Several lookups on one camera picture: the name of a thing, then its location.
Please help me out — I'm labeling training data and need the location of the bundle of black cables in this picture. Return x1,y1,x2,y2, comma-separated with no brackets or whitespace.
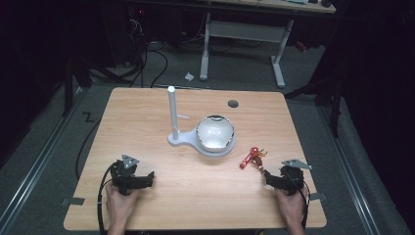
123,13,169,89

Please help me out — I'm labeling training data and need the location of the shiny metal bowl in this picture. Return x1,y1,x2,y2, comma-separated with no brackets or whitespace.
196,114,236,154

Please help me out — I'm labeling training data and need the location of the grey tape piece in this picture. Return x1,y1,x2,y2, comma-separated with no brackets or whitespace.
308,192,328,202
61,196,86,207

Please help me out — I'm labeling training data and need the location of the person's left hand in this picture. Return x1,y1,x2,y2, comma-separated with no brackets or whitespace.
104,181,142,229

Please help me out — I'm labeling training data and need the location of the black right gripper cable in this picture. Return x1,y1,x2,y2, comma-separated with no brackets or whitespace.
292,175,311,231

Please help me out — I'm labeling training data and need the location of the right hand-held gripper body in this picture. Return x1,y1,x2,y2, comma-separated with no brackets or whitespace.
279,159,313,197

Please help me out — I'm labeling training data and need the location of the white stand with pole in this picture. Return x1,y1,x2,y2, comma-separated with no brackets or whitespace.
166,85,237,159

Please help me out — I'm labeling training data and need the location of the person's right hand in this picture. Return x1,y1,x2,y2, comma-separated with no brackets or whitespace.
274,186,308,229

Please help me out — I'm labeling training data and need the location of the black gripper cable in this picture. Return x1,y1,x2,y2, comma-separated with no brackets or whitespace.
96,162,119,235
292,175,311,231

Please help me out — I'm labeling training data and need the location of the black metal stand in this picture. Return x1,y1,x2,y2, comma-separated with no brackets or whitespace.
283,62,345,139
61,57,94,118

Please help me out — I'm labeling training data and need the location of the white-legged wooden desk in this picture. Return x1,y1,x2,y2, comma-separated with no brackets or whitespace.
182,0,338,90

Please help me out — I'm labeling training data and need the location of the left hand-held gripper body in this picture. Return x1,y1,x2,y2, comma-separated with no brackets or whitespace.
110,154,149,197

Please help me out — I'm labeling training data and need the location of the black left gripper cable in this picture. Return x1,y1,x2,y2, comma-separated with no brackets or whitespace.
96,162,119,235

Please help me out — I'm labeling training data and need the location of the metal floor rail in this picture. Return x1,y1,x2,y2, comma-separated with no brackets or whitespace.
316,105,384,235
0,87,86,235

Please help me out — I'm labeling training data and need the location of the red and gold toy figure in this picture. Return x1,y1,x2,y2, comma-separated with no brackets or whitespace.
239,146,268,170

